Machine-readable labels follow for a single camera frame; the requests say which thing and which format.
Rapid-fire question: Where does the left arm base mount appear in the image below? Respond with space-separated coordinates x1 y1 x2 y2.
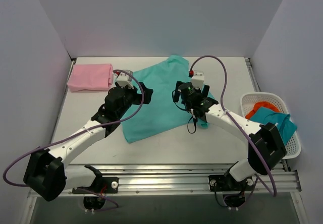
72 177 120 213

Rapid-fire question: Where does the orange t shirt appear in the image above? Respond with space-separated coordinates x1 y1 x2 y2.
245 101 281 120

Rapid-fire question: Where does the folded pink t shirt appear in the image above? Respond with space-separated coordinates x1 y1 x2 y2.
67 64 114 92

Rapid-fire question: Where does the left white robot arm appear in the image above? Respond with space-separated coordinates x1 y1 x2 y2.
23 82 153 201

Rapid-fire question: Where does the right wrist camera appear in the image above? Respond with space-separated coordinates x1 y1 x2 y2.
189 70 205 90

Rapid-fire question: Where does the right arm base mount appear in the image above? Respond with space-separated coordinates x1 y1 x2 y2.
208 175 255 211

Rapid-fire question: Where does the white plastic basket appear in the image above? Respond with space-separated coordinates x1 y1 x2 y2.
239 91 302 160

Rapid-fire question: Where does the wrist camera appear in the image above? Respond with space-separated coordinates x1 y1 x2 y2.
115 70 133 89
189 70 205 90

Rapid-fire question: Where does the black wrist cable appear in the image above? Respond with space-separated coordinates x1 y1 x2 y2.
172 90 198 134

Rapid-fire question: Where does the mint green t shirt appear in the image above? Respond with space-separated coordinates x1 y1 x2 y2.
121 55 190 144

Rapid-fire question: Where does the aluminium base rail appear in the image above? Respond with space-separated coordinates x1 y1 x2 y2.
27 163 302 198

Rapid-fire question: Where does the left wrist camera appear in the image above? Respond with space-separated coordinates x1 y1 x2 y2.
115 70 133 89

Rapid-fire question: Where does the teal blue t shirt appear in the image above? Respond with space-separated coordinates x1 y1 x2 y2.
250 107 297 145

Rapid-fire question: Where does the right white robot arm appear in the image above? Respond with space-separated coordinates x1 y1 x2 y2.
173 81 287 190

